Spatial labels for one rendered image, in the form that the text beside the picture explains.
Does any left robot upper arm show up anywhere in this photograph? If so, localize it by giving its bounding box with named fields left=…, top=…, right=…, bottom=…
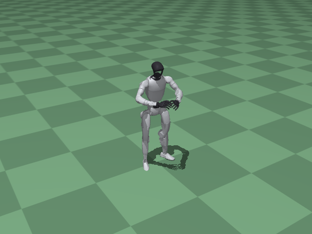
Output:
left=165, top=76, right=179, bottom=95

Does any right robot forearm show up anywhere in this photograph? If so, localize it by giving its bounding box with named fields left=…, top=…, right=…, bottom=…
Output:
left=136, top=96, right=156, bottom=108

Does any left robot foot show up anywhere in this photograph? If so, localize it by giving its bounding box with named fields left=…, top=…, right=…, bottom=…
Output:
left=160, top=152, right=175, bottom=160

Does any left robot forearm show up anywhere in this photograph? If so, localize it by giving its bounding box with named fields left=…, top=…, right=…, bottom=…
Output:
left=176, top=89, right=183, bottom=102

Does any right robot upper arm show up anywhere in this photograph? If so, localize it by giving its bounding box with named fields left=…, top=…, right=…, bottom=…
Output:
left=136, top=80, right=149, bottom=104

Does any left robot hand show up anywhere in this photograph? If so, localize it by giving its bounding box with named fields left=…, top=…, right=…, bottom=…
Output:
left=170, top=100, right=179, bottom=110

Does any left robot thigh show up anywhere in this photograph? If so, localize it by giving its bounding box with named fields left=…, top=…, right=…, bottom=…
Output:
left=158, top=107, right=171, bottom=138

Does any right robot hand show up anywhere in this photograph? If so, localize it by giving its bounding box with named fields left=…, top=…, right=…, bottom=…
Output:
left=153, top=100, right=172, bottom=109

